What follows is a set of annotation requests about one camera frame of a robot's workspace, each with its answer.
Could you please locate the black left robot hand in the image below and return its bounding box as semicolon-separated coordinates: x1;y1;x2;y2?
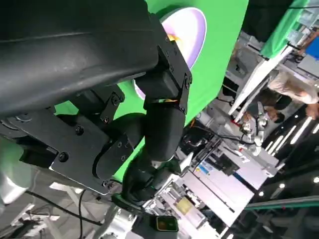
0;0;193;195

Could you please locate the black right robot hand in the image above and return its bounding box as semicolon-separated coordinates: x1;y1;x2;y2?
111;154;182;212

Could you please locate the white grey machine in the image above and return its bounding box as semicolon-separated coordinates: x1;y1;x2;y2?
154;139;280;235

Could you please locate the lilac plate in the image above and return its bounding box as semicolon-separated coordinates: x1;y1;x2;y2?
134;7;207;100

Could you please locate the person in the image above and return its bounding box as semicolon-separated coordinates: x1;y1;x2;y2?
268;71;319;118

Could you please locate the green cloth on neighbouring table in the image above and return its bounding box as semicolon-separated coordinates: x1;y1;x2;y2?
260;0;312;59

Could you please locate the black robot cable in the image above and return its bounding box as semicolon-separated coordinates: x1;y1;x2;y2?
24;190;105;226

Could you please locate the white table frame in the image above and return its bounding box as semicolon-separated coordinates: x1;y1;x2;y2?
230;46;294;117

